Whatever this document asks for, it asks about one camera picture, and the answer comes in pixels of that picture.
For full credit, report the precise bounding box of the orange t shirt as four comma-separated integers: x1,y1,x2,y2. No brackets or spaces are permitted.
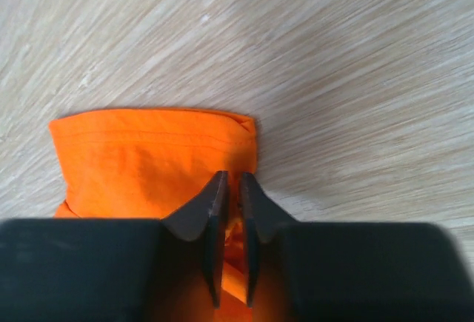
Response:
48,107,297,322

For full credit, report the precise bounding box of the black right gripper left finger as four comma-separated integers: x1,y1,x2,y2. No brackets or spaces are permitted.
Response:
1,171,228,321

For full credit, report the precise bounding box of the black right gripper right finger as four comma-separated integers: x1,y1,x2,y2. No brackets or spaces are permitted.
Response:
240,173,473,321

